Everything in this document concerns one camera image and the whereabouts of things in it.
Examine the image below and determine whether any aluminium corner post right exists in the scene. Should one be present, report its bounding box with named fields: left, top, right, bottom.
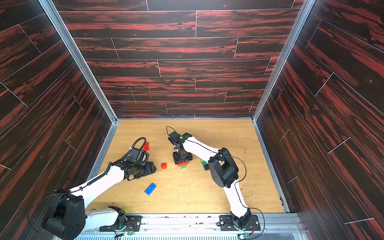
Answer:
left=253, top=0, right=316, bottom=126

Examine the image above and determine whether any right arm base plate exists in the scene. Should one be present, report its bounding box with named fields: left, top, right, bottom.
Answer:
left=216, top=215, right=261, bottom=231

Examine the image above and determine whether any red long lego brick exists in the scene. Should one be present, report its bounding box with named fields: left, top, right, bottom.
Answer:
left=178, top=162, right=188, bottom=167

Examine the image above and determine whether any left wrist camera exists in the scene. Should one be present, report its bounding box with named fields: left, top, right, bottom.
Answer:
left=127, top=148, right=149, bottom=165

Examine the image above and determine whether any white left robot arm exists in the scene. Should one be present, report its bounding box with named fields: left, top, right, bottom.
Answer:
left=42, top=161, right=156, bottom=240

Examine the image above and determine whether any aluminium corner post left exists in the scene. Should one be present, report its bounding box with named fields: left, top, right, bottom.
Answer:
left=38, top=0, right=118, bottom=125

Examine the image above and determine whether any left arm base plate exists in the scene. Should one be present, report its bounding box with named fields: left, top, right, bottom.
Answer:
left=99, top=215, right=143, bottom=233

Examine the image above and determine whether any teal green long lego brick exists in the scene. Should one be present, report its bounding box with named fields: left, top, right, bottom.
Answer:
left=201, top=160, right=208, bottom=168

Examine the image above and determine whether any blue long lego brick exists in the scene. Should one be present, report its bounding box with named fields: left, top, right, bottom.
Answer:
left=145, top=183, right=157, bottom=196

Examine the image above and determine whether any red lego brick behind arm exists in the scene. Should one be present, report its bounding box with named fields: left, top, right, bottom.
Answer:
left=143, top=142, right=149, bottom=151

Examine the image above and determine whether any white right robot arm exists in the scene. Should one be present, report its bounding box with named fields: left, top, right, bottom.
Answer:
left=168, top=132, right=252, bottom=230

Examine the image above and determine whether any aluminium corner post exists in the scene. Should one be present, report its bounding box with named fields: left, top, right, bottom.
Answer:
left=38, top=0, right=118, bottom=125
left=253, top=0, right=316, bottom=126

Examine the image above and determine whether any aluminium front rail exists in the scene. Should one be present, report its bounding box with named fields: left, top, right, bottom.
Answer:
left=78, top=213, right=309, bottom=240

